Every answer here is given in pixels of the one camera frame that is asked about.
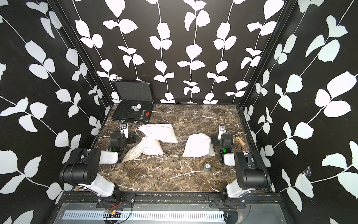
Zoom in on tall white cloth bag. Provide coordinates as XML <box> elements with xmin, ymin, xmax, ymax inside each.
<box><xmin>122</xmin><ymin>137</ymin><xmax>163</xmax><ymax>162</ymax></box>

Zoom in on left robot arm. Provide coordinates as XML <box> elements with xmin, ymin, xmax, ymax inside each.
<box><xmin>59</xmin><ymin>132</ymin><xmax>137</xmax><ymax>202</ymax></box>

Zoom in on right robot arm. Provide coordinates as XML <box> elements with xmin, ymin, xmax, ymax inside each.
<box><xmin>211</xmin><ymin>133</ymin><xmax>271</xmax><ymax>199</ymax></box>

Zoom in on long wooden block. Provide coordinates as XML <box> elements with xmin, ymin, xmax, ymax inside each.
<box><xmin>235</xmin><ymin>136</ymin><xmax>246</xmax><ymax>146</ymax></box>

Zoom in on poker chip stack roll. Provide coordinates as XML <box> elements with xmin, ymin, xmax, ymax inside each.
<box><xmin>204</xmin><ymin>163</ymin><xmax>212</xmax><ymax>172</ymax></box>

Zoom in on white poker chips pile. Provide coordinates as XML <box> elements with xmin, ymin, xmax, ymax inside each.
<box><xmin>131</xmin><ymin>104</ymin><xmax>142</xmax><ymax>111</ymax></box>

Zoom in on poker chips in slot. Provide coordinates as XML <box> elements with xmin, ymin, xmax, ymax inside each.
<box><xmin>139</xmin><ymin>109</ymin><xmax>146</xmax><ymax>120</ymax></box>

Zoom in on black poker chip case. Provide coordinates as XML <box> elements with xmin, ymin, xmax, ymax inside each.
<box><xmin>112</xmin><ymin>79</ymin><xmax>154</xmax><ymax>124</ymax></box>

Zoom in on white perforated strip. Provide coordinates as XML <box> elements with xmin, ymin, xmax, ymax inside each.
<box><xmin>60</xmin><ymin>211</ymin><xmax>224</xmax><ymax>222</ymax></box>

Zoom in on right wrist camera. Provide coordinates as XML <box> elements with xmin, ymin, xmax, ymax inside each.
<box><xmin>218</xmin><ymin>125</ymin><xmax>226</xmax><ymax>140</ymax></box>

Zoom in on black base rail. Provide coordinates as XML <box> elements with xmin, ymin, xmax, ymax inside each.
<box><xmin>58</xmin><ymin>191</ymin><xmax>283</xmax><ymax>210</ymax></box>

